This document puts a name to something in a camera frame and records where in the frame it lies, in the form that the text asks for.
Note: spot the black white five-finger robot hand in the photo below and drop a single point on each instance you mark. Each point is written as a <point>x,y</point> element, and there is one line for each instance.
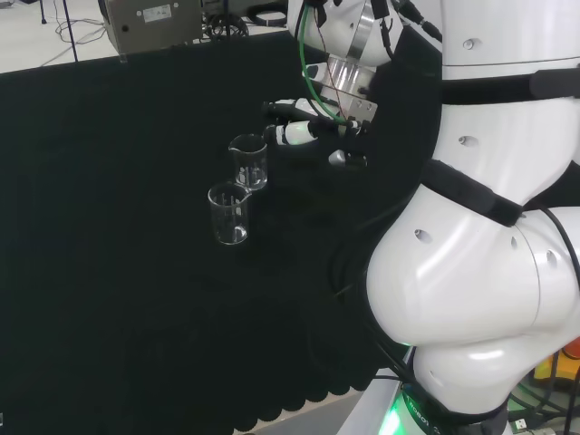
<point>294,132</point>

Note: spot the clear glass beaker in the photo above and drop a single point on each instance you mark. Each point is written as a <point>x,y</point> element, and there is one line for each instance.
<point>229,217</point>
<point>249,163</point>

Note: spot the black bench cloth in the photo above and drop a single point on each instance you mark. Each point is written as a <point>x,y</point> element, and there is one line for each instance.
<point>136,181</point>

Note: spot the grey metal equipment box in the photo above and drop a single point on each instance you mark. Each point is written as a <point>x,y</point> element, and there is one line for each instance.
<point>149,27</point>

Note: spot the black tripod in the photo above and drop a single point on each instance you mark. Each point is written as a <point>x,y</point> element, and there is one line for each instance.
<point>71,31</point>

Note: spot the thin black stand pole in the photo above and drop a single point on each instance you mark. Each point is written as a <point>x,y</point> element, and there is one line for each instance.
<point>43,11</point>

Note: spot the yellow stop button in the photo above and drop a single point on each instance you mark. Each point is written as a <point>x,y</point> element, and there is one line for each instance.
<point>564,367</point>

